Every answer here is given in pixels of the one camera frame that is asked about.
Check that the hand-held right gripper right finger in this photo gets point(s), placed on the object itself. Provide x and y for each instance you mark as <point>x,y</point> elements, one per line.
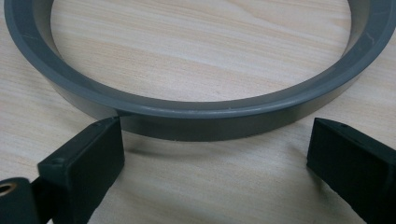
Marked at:
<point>358,165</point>

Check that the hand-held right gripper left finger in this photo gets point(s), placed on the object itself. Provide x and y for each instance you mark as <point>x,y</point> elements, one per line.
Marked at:
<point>84,163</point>

